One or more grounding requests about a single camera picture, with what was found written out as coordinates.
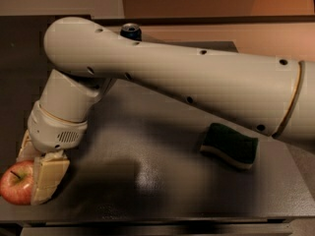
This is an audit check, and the red apple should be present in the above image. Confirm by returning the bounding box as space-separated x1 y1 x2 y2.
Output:
0 160 33 206

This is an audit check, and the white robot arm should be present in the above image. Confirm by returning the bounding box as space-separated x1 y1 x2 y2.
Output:
18 17 315 205

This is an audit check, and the dark blue soda can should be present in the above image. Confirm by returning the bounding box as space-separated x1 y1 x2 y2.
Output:
120 23 142 41

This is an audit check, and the green and yellow sponge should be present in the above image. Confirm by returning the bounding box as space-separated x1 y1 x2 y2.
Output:
200 123 259 170

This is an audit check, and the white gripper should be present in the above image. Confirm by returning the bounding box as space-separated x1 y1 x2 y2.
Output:
16 101 88 206

